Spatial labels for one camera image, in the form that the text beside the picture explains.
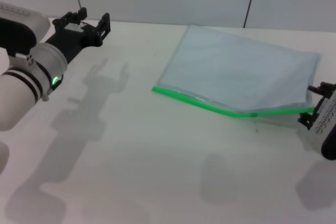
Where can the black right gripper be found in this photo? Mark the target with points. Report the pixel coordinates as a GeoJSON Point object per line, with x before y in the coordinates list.
{"type": "Point", "coordinates": [321, 104]}

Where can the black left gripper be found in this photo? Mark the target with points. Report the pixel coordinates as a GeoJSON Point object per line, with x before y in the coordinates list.
{"type": "Point", "coordinates": [71, 40]}

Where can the green zipper slider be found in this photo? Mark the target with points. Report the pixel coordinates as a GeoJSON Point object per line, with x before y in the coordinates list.
{"type": "Point", "coordinates": [253, 115]}

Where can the translucent green-zip document bag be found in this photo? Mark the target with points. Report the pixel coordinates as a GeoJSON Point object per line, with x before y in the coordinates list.
{"type": "Point", "coordinates": [236, 69]}

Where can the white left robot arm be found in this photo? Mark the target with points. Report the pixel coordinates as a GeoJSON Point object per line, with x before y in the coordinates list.
{"type": "Point", "coordinates": [15, 95]}

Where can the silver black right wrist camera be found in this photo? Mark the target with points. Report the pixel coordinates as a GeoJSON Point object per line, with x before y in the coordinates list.
{"type": "Point", "coordinates": [328, 127]}

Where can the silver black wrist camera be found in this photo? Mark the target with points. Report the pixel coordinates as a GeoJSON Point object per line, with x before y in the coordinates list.
{"type": "Point", "coordinates": [328, 127]}
{"type": "Point", "coordinates": [18, 30]}

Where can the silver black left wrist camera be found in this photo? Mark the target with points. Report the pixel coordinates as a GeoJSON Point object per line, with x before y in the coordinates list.
{"type": "Point", "coordinates": [18, 30]}

